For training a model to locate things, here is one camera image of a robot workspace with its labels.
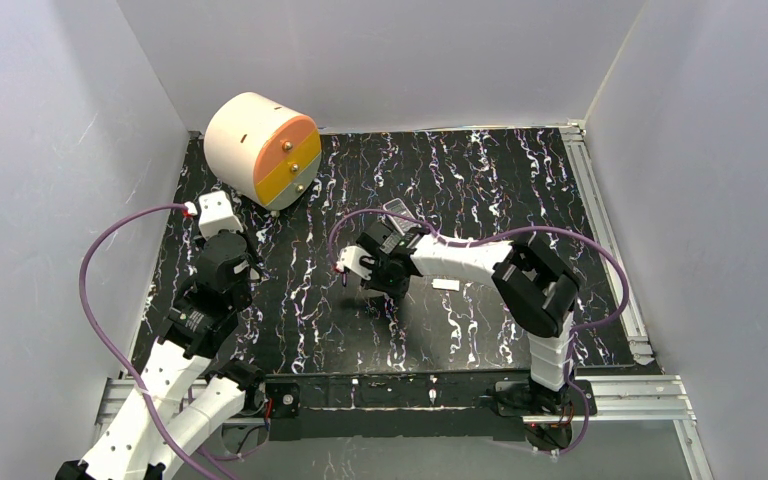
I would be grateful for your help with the white remote with buttons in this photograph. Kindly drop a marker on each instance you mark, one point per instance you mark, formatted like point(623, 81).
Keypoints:
point(400, 216)

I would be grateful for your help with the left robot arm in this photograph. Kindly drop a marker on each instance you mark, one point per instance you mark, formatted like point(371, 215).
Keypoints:
point(178, 401)

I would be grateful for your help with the round three-colour drawer box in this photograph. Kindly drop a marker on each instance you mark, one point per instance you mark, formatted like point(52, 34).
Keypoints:
point(267, 152)

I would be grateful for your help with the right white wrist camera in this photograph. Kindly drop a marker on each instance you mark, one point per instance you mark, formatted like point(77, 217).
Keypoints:
point(354, 259)

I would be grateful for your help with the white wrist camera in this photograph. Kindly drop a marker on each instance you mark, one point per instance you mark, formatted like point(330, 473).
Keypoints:
point(215, 214)
point(354, 259)

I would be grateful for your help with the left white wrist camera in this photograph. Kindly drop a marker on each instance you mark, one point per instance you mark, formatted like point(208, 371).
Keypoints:
point(215, 214)

